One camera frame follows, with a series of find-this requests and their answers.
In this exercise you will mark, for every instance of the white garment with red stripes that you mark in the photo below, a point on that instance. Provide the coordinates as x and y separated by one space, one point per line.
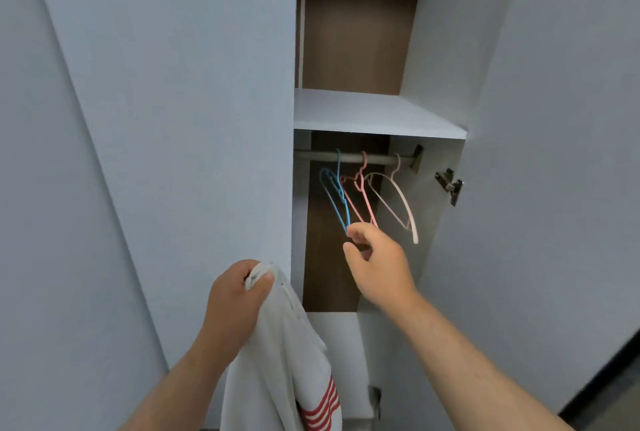
280 345

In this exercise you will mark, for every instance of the person's right forearm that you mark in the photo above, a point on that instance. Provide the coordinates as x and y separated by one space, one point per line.
465 370

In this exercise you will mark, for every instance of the white wardrobe shelf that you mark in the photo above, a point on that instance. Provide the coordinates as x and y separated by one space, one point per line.
370 113

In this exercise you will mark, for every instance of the person's left forearm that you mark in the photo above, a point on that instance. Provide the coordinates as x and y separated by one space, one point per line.
185 385

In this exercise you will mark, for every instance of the person's right thumb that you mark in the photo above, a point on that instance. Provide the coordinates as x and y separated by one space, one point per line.
352 255

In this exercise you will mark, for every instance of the cream clothes hanger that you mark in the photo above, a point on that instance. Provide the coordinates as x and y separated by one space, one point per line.
414 234

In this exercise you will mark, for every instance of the white wardrobe with brown back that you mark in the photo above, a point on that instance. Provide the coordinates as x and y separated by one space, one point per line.
355 20

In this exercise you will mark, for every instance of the large metal door hinge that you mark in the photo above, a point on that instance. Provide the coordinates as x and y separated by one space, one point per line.
449 184

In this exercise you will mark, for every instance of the person's right hand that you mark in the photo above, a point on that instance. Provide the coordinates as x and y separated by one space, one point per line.
385 270

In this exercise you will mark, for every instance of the metal clothes rail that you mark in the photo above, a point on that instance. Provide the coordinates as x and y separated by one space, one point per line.
320 156

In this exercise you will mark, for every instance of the white wardrobe door with hinges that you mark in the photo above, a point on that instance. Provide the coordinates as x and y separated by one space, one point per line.
550 170

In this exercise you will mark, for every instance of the person's left thumb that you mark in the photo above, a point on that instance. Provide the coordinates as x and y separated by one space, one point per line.
262 284

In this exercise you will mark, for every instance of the blue clothes hanger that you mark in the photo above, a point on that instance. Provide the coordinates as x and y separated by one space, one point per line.
345 215

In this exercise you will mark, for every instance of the pink clothes hanger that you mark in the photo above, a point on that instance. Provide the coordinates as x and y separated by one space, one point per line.
368 208

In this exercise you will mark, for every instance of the person's left hand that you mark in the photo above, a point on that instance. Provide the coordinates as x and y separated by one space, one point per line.
230 305

